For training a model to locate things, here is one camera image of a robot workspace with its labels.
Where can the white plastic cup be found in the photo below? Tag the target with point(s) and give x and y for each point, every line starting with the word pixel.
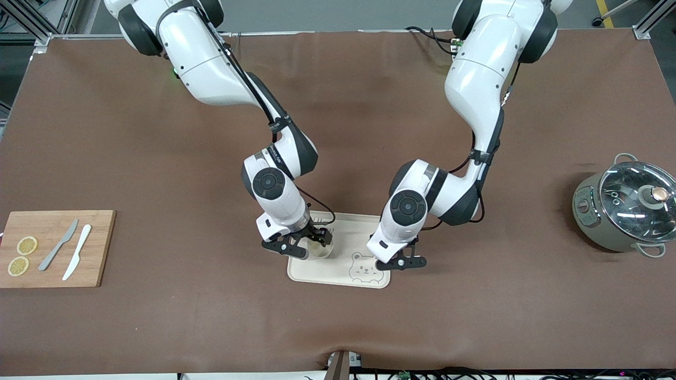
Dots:
pixel 322 252

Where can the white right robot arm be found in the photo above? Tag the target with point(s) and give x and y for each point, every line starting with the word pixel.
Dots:
pixel 211 74

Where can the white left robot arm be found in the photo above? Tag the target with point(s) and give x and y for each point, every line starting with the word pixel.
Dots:
pixel 475 79

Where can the beige bear print tray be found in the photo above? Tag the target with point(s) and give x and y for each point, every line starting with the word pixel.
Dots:
pixel 338 269

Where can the bamboo cutting board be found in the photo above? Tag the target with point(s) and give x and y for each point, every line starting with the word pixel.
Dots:
pixel 100 253

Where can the brown table cover mat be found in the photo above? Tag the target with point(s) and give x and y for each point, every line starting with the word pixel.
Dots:
pixel 105 158

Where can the grey-green cooking pot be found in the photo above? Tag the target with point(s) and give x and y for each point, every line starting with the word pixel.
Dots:
pixel 589 221

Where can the white plastic knife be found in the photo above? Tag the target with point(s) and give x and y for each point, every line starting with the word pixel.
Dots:
pixel 78 248

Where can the glass pot lid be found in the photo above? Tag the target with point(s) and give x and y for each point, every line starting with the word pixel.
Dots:
pixel 623 211

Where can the grey plastic knife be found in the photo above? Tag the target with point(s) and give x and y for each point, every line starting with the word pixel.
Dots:
pixel 50 256

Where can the yellow lemon slice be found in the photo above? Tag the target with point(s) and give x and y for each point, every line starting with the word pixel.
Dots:
pixel 27 245
pixel 18 266

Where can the metal stand leg with caster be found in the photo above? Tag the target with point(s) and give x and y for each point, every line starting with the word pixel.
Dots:
pixel 598 22

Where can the aluminium frame post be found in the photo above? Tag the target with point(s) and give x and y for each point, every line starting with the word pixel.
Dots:
pixel 647 26
pixel 39 31

